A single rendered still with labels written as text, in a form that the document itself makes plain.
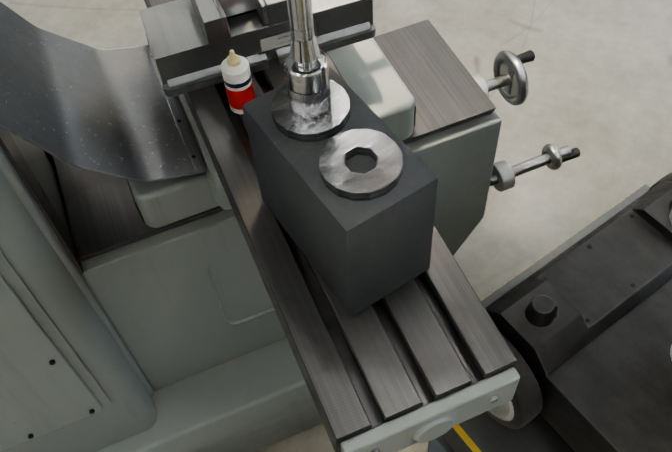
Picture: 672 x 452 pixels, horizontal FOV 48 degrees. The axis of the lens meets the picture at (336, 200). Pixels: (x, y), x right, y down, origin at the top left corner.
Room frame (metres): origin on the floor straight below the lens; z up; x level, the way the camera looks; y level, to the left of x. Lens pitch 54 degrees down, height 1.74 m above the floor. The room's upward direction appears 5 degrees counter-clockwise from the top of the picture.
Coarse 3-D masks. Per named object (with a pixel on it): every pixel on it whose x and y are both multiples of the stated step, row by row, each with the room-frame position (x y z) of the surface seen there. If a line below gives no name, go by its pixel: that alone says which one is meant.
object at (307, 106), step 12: (288, 84) 0.58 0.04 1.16; (300, 84) 0.57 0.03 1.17; (312, 84) 0.57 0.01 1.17; (324, 84) 0.58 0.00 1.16; (288, 96) 0.59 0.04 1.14; (300, 96) 0.57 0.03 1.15; (312, 96) 0.57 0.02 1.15; (324, 96) 0.58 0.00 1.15; (300, 108) 0.57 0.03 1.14; (312, 108) 0.57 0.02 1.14; (324, 108) 0.58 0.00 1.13
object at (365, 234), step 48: (336, 96) 0.60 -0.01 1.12; (288, 144) 0.55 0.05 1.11; (336, 144) 0.53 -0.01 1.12; (384, 144) 0.53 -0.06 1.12; (288, 192) 0.54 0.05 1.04; (336, 192) 0.47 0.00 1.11; (384, 192) 0.47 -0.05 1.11; (432, 192) 0.48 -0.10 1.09; (336, 240) 0.45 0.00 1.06; (384, 240) 0.45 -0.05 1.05; (336, 288) 0.45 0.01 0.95; (384, 288) 0.45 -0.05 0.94
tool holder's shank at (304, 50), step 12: (288, 0) 0.59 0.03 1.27; (300, 0) 0.58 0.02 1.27; (288, 12) 0.59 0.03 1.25; (300, 12) 0.58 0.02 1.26; (312, 12) 0.59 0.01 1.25; (300, 24) 0.58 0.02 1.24; (312, 24) 0.59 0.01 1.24; (300, 36) 0.58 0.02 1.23; (312, 36) 0.59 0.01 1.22; (300, 48) 0.58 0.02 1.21; (312, 48) 0.58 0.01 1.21; (300, 60) 0.58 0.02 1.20; (312, 60) 0.58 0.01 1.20
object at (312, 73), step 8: (288, 56) 0.60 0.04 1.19; (320, 56) 0.60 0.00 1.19; (288, 64) 0.59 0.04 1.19; (296, 64) 0.59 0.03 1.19; (320, 64) 0.59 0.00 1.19; (288, 72) 0.58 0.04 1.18; (296, 72) 0.58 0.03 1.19; (304, 72) 0.58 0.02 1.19; (312, 72) 0.58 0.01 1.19; (320, 72) 0.58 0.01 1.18; (296, 80) 0.57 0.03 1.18; (304, 80) 0.57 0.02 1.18; (312, 80) 0.57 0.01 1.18
